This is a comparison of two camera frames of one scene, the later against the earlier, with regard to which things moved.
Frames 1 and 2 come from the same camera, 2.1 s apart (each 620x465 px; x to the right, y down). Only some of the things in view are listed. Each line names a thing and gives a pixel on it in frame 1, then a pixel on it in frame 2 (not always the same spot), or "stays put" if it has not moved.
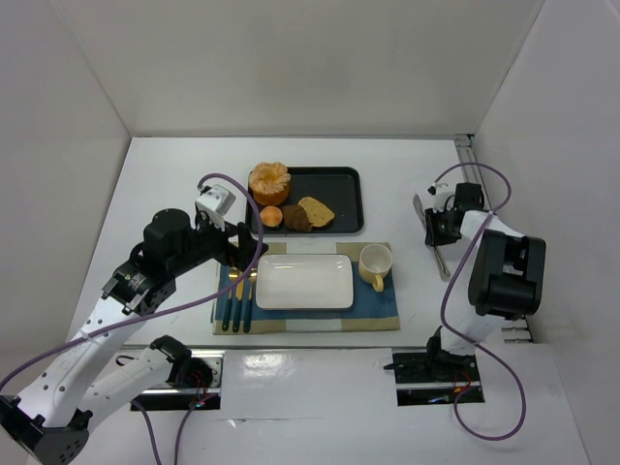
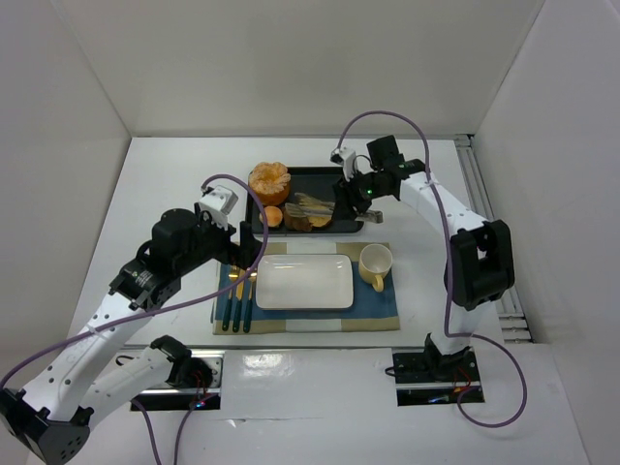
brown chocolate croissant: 295,217 stays put
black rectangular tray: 338,188 stays put
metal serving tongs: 440,264 → 310,204
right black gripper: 433,228 → 349,200
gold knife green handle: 236,319 stays put
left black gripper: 243,245 stays put
